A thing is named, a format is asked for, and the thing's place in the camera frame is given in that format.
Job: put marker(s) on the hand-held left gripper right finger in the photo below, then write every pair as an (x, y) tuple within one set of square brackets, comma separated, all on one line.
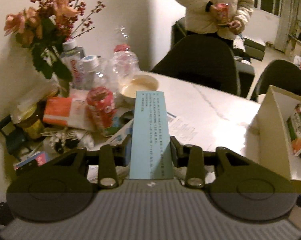
[(175, 152)]

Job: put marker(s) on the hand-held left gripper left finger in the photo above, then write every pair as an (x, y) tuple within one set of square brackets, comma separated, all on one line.
[(108, 165)]

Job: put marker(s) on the white and light blue box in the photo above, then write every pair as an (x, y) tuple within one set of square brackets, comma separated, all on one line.
[(150, 130)]

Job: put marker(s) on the beige cardboard storage box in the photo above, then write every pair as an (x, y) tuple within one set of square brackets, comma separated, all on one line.
[(273, 135)]

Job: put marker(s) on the white marble desktop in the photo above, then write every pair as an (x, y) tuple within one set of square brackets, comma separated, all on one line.
[(215, 110)]

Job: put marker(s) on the blue bordered white box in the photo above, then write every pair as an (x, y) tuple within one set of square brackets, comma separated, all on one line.
[(183, 130)]

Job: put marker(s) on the white black rolled cloth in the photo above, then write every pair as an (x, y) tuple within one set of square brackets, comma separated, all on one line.
[(85, 138)]

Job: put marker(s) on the red label drink bottle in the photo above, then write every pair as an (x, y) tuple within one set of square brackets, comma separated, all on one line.
[(221, 11), (101, 105)]

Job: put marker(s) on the small blue red box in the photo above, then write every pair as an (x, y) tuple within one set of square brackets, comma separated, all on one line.
[(38, 160)]

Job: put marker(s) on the orange white packet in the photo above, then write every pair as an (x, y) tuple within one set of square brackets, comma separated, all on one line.
[(60, 111)]

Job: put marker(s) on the cream bowl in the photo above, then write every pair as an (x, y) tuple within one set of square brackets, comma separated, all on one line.
[(140, 87)]

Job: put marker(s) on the glass jar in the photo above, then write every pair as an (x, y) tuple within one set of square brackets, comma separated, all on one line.
[(31, 127)]

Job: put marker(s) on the black chair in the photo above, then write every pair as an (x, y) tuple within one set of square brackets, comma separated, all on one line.
[(280, 77), (195, 62)]

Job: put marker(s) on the clear water bottle white cap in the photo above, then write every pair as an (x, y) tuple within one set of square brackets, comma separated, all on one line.
[(90, 72), (74, 65)]

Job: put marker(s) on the black metal holder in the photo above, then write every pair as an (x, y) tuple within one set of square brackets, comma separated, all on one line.
[(13, 140)]

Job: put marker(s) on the clear crushed plastic bottle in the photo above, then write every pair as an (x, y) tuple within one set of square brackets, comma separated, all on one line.
[(125, 62)]

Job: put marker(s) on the grey sofa bed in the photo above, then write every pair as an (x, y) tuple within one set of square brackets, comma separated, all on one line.
[(253, 46)]

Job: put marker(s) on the flower bouquet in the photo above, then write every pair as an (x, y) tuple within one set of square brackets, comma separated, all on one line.
[(40, 25)]

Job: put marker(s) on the curtain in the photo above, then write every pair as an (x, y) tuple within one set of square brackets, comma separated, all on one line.
[(286, 30)]

